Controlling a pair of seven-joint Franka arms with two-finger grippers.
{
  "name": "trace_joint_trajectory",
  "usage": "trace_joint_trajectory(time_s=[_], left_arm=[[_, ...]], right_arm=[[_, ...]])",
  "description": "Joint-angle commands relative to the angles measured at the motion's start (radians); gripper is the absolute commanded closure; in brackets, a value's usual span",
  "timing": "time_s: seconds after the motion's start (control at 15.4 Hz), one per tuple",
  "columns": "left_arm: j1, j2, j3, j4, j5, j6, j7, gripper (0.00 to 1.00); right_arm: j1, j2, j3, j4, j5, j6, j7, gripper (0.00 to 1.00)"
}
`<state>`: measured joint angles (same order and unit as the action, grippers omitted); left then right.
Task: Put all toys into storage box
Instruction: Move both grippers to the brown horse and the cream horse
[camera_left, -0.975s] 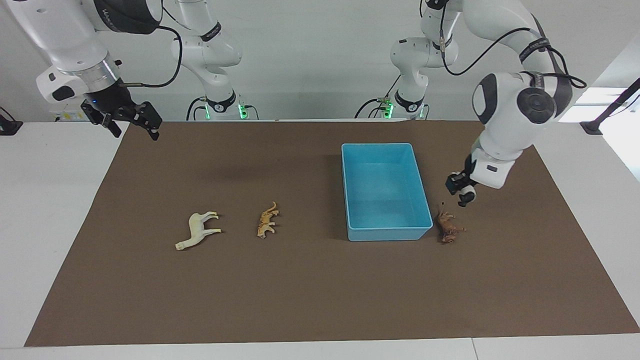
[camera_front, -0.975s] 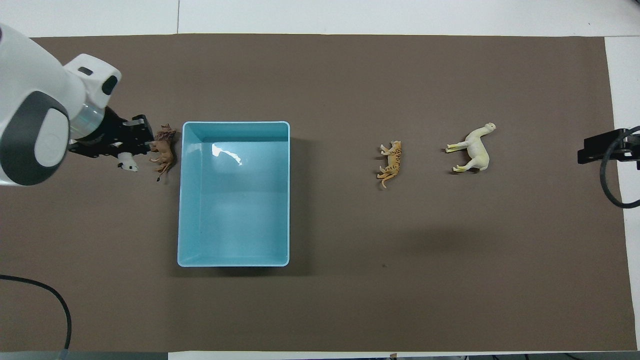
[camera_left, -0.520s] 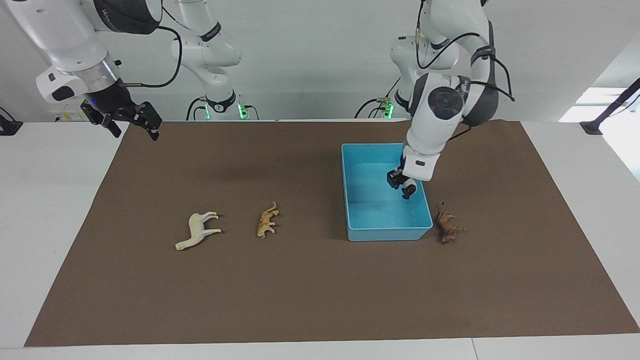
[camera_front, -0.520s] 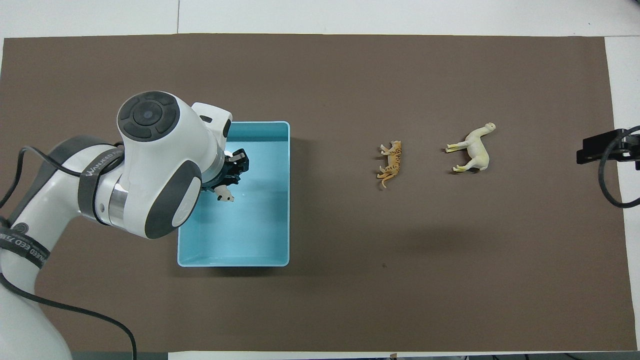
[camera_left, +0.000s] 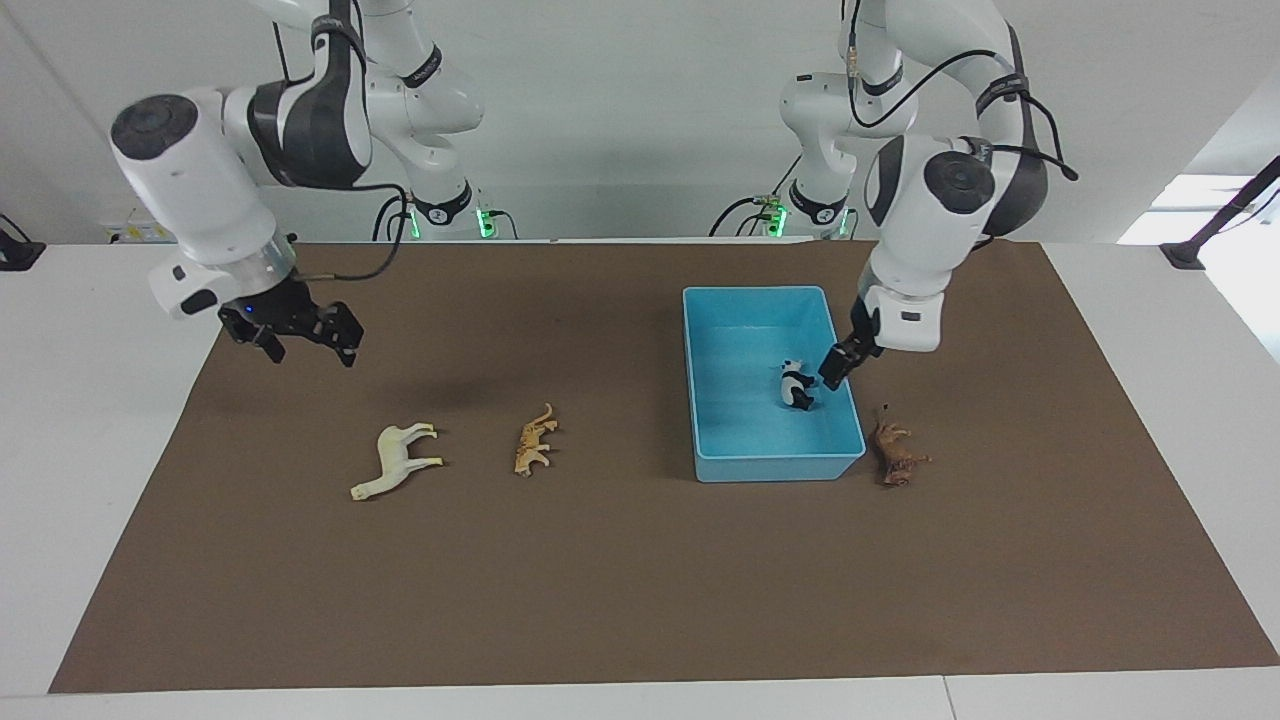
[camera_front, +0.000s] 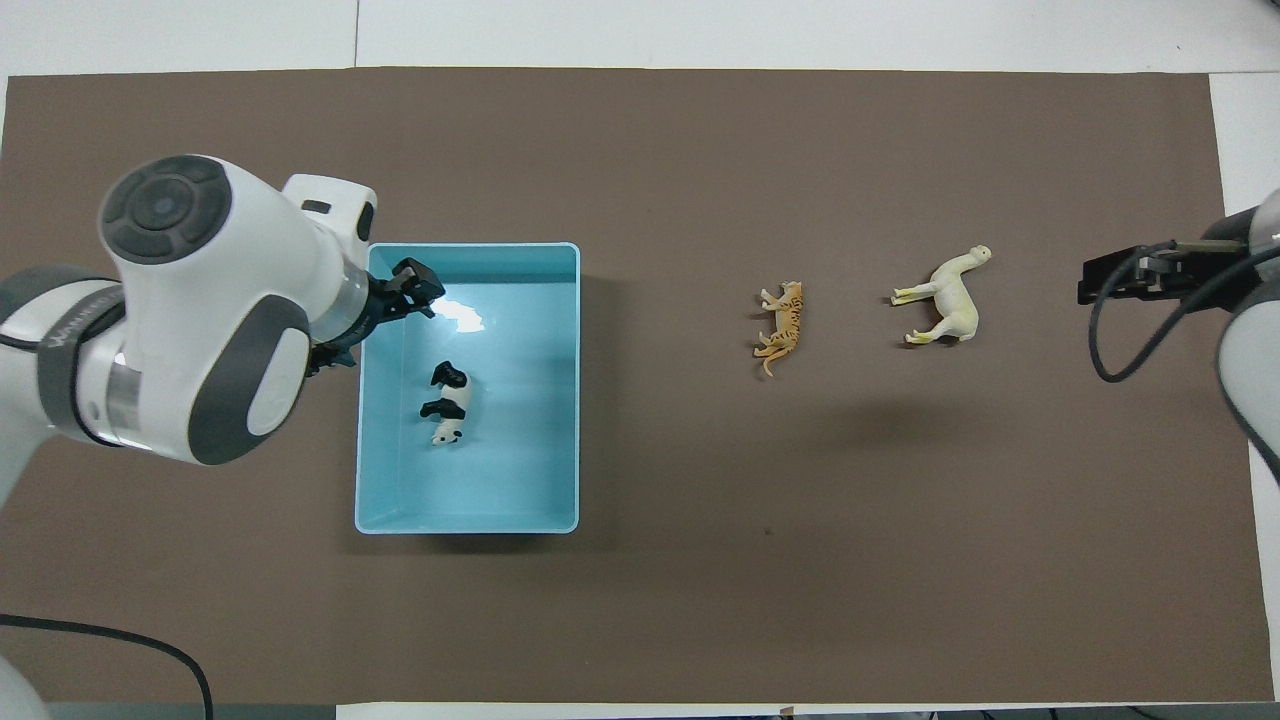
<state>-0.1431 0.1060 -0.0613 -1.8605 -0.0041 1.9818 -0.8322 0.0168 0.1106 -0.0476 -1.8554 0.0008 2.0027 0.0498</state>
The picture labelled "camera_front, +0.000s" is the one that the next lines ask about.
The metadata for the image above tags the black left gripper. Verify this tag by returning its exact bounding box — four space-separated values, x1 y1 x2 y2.
305 256 447 378

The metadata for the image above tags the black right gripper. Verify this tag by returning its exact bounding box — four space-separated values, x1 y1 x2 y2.
1077 238 1258 305

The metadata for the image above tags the black and white panda toy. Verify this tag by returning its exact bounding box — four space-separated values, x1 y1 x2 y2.
419 360 472 447

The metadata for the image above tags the cream camel toy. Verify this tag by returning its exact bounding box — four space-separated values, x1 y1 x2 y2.
891 245 994 347

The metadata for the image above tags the orange striped tiger toy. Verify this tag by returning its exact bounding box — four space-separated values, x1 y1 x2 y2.
752 281 805 378

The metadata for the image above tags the light blue storage box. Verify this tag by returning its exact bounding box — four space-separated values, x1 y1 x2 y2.
354 241 582 536

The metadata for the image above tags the brown table mat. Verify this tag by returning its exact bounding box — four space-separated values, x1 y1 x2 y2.
0 67 1276 706

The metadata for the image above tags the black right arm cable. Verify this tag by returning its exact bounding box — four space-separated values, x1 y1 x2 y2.
1087 239 1280 385

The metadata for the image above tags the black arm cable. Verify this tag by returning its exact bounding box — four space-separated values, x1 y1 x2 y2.
1087 239 1280 385
0 613 215 720

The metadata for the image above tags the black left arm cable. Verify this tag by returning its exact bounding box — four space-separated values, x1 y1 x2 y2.
0 613 215 720

